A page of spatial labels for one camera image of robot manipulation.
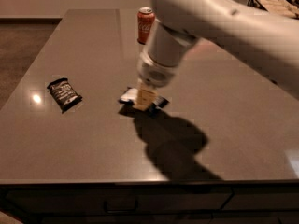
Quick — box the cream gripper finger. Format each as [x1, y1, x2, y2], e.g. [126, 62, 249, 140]
[134, 81, 158, 111]

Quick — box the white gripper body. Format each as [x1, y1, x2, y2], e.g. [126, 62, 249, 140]
[137, 52, 176, 88]

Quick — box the blue white rxbar wrapper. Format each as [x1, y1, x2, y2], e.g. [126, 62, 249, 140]
[119, 87, 169, 113]

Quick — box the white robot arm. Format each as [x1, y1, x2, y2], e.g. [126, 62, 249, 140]
[135, 0, 299, 110]

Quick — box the dark chocolate rxbar wrapper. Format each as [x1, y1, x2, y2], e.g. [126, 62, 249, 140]
[47, 77, 82, 113]

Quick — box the red coca-cola can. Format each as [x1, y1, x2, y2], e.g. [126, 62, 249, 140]
[137, 7, 155, 44]

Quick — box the dark cabinet drawer handle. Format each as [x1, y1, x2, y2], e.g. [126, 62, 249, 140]
[103, 198, 138, 214]

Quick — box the black wire basket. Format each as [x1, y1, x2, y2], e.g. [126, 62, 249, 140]
[248, 0, 299, 20]

